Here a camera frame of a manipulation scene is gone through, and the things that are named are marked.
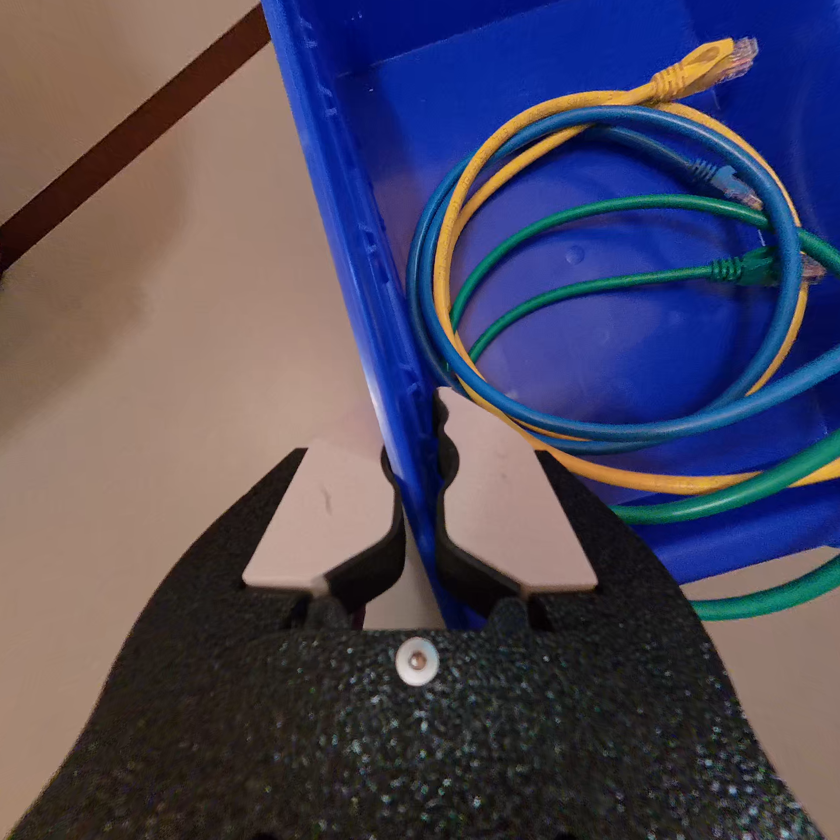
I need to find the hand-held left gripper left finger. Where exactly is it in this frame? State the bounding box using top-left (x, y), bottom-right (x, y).
top-left (241, 438), bottom-right (408, 614)

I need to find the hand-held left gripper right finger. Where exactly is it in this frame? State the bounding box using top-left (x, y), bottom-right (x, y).
top-left (432, 386), bottom-right (599, 619)

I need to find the blue plastic bin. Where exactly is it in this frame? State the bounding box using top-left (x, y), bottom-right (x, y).
top-left (261, 0), bottom-right (840, 631)

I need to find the blue ethernet cable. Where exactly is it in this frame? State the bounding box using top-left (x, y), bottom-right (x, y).
top-left (406, 105), bottom-right (840, 457)

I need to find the green ethernet cable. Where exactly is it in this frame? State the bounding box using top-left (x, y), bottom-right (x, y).
top-left (449, 193), bottom-right (840, 621)

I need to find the yellow ethernet cable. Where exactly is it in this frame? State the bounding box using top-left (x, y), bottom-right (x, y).
top-left (433, 37), bottom-right (840, 496)

